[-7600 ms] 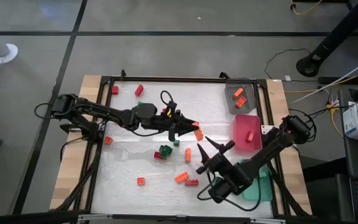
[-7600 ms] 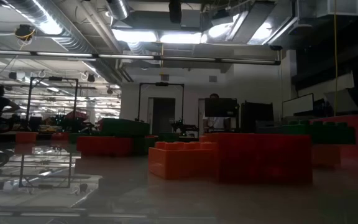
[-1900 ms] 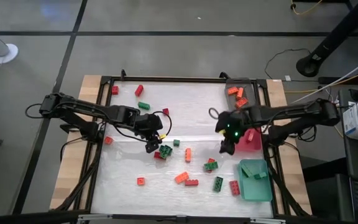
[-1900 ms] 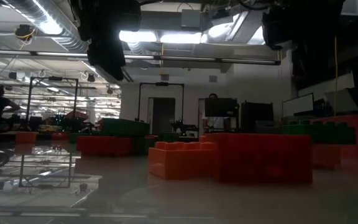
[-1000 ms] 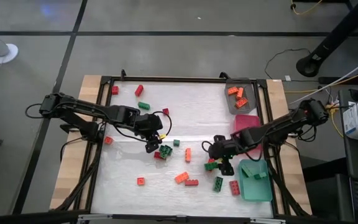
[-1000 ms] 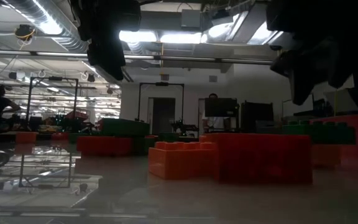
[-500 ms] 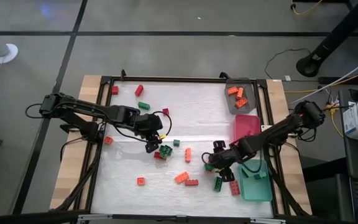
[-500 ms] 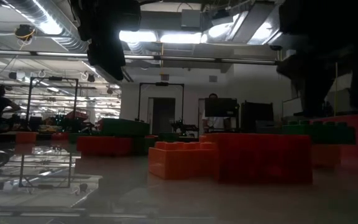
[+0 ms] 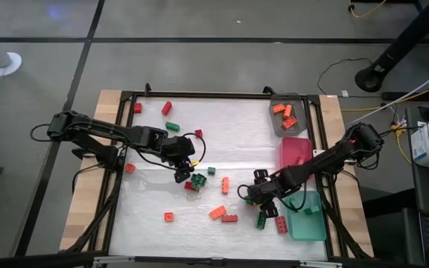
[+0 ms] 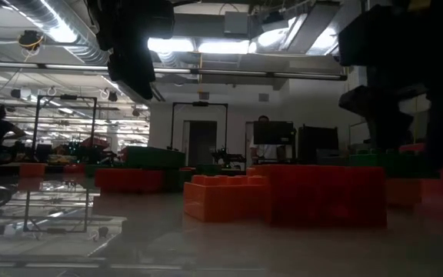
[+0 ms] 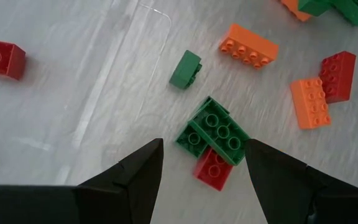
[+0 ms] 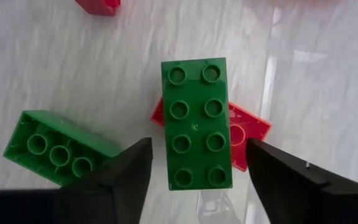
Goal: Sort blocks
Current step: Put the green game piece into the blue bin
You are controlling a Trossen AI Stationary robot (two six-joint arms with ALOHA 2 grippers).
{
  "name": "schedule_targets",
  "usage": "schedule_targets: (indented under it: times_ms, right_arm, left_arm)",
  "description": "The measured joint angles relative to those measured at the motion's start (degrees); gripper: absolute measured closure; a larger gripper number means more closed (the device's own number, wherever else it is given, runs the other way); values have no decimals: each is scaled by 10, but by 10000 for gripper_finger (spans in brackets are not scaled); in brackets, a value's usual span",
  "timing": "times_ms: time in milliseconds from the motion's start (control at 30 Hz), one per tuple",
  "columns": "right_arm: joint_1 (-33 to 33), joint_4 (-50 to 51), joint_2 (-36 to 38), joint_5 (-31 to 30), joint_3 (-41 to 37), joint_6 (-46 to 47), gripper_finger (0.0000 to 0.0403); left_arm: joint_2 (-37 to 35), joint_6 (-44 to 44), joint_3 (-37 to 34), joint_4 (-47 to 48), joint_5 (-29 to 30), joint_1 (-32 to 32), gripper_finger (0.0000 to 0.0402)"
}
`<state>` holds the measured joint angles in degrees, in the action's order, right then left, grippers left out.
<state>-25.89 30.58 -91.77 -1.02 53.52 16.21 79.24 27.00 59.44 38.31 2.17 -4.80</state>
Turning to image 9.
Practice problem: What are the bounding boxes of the black floor stand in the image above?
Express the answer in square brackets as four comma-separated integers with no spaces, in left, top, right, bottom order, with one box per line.
[354,0,429,93]

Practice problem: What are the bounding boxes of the yellow floor cable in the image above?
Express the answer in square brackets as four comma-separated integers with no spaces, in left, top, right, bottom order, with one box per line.
[347,0,389,19]

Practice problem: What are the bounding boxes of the white cardboard boxes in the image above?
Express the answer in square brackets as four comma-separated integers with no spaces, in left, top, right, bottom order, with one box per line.
[410,121,429,173]

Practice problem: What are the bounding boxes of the grey plastic bin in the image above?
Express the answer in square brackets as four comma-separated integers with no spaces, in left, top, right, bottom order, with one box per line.
[269,92,309,138]

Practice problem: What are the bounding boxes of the black frame crossbar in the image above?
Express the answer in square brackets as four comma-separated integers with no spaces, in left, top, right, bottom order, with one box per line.
[0,251,429,268]

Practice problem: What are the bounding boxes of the white table cover sheet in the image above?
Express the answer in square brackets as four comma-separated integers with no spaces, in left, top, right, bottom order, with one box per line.
[108,97,329,261]

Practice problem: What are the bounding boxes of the black table frame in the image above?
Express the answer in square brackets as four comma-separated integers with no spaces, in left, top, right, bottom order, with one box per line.
[65,82,374,261]

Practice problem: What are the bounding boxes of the teal plastic bin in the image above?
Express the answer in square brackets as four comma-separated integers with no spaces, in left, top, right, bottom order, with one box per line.
[284,189,328,242]

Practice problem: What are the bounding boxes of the orange cable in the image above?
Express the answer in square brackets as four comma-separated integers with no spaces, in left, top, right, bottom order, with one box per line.
[340,78,429,112]

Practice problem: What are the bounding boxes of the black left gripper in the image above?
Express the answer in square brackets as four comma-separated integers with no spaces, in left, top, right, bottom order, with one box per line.
[160,134,197,184]

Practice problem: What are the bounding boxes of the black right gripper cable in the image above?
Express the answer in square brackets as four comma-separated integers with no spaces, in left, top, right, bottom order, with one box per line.
[236,182,308,213]

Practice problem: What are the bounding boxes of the black base cable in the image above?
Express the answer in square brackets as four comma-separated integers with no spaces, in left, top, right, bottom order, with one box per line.
[71,162,106,195]

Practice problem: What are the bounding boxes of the pink plastic bin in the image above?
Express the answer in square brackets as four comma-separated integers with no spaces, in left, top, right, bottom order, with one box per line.
[279,136,314,179]

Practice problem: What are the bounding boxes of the black power strip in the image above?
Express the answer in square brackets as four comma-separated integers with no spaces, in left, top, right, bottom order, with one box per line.
[381,91,411,102]

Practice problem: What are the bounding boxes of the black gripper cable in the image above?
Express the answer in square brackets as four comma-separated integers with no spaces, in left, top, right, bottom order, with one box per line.
[236,182,308,213]
[134,132,207,173]

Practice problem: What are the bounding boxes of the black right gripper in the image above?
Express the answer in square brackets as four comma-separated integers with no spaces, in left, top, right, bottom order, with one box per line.
[246,169,296,220]

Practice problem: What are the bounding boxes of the black floor cable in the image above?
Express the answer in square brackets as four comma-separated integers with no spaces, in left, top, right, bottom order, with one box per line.
[317,57,374,96]

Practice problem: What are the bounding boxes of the yellow plug cable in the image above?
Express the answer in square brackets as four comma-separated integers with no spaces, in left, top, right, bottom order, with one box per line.
[390,124,413,165]

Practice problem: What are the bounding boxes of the black cart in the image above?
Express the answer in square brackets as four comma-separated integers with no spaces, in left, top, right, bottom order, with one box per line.
[404,106,429,268]

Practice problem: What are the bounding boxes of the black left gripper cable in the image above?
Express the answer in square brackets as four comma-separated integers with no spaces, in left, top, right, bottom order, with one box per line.
[134,132,207,173]

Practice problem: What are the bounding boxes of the light wooden table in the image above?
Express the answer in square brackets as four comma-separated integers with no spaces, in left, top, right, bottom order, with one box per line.
[58,89,375,261]

